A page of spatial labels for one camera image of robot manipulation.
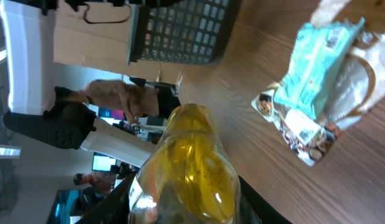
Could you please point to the teal white snack packet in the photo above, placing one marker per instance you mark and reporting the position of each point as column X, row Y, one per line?
column 316, row 59

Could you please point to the person in brown top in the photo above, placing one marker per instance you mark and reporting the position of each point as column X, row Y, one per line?
column 133, row 100

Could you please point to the lit computer monitor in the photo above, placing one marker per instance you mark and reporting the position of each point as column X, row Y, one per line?
column 102, row 162

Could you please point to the brown white snack wrapper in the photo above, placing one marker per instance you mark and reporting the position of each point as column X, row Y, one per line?
column 307, row 139

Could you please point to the brown Pantree snack packet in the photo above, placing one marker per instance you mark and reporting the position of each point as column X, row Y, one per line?
column 360, row 83

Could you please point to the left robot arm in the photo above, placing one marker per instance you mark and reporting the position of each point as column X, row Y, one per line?
column 34, row 109

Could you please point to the seated person in background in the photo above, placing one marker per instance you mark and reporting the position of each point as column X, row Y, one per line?
column 101, row 182

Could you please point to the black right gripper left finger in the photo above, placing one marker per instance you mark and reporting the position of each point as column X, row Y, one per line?
column 115, row 208

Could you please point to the clear plastic container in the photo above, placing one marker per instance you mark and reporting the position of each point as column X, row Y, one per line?
column 189, row 178

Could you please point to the grey plastic mesh basket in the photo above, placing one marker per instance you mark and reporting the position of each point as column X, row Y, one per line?
column 191, row 32

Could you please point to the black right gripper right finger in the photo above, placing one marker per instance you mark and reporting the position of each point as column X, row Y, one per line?
column 255, row 209

